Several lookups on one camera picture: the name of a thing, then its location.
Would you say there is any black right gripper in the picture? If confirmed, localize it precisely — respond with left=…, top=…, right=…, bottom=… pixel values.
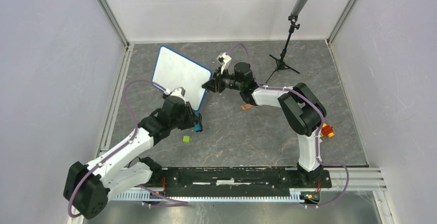
left=201, top=66, right=243, bottom=94

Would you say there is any blue whiteboard eraser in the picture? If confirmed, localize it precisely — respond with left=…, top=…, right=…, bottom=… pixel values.
left=194, top=112, right=203, bottom=132

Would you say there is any blue framed whiteboard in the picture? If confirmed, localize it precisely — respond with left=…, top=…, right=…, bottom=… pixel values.
left=152, top=46, right=212, bottom=111

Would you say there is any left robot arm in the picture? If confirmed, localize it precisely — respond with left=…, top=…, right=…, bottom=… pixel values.
left=63, top=95, right=203, bottom=219

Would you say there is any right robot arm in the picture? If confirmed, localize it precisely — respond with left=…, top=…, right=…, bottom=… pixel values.
left=202, top=62, right=326, bottom=187

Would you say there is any green cube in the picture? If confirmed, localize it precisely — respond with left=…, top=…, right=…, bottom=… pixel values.
left=182, top=135, right=191, bottom=144

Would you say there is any orange wooden block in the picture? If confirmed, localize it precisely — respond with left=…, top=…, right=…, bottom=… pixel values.
left=241, top=104, right=253, bottom=111

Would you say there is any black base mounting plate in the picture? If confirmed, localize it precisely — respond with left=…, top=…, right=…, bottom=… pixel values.
left=146, top=166, right=332, bottom=198

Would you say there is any black microphone tripod stand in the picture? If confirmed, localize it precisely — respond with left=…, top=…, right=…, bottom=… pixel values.
left=265, top=15, right=300, bottom=83

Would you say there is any orange red toy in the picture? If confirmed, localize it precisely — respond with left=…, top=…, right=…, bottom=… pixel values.
left=321, top=124, right=335, bottom=138

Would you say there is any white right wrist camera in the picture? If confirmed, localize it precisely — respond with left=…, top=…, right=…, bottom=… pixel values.
left=217, top=53, right=232, bottom=74

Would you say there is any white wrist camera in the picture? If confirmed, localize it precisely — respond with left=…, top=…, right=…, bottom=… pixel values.
left=162, top=87, right=186, bottom=102
left=217, top=53, right=232, bottom=74

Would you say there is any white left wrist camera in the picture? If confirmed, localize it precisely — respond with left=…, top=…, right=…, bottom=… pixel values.
left=162, top=87, right=186, bottom=102

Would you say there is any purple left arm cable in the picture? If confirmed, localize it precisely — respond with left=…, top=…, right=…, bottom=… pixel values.
left=68, top=79, right=189, bottom=218

